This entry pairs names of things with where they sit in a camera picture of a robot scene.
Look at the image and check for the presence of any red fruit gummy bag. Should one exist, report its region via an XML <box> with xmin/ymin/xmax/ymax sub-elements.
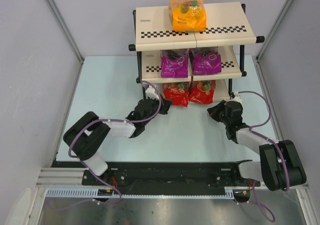
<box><xmin>162</xmin><ymin>82</ymin><xmax>190</xmax><ymax>107</ymax></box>
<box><xmin>188</xmin><ymin>80</ymin><xmax>216</xmax><ymax>105</ymax></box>

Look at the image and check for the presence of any purple grape gummy bag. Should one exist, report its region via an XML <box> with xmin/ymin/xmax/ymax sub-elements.
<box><xmin>188</xmin><ymin>47</ymin><xmax>222</xmax><ymax>76</ymax></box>
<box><xmin>160</xmin><ymin>48</ymin><xmax>189</xmax><ymax>78</ymax></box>

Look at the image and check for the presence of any orange mango gummy bag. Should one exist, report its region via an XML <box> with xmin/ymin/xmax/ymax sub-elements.
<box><xmin>168</xmin><ymin>0</ymin><xmax>207</xmax><ymax>32</ymax></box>

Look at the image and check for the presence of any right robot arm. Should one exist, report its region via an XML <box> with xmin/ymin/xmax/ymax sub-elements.
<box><xmin>207</xmin><ymin>99</ymin><xmax>307</xmax><ymax>191</ymax></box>

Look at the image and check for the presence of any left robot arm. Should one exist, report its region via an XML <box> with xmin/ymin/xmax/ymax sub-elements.
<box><xmin>63</xmin><ymin>98</ymin><xmax>173</xmax><ymax>176</ymax></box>

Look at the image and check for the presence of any beige three-tier shelf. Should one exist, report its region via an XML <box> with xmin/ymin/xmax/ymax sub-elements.
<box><xmin>128</xmin><ymin>2</ymin><xmax>265</xmax><ymax>102</ymax></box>

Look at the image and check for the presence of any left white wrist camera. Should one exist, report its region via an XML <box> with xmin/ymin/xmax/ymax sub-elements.
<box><xmin>144</xmin><ymin>84</ymin><xmax>159</xmax><ymax>100</ymax></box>

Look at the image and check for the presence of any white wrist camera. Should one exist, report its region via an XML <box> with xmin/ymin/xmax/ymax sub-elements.
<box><xmin>229</xmin><ymin>92</ymin><xmax>242</xmax><ymax>104</ymax></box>
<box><xmin>144</xmin><ymin>84</ymin><xmax>159</xmax><ymax>100</ymax></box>

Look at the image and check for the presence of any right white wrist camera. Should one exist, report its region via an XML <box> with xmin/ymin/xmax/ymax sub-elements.
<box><xmin>229</xmin><ymin>92</ymin><xmax>242</xmax><ymax>104</ymax></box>

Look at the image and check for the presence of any grey cable duct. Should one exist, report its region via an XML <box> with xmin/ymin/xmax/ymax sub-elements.
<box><xmin>46</xmin><ymin>186</ymin><xmax>250</xmax><ymax>199</ymax></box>

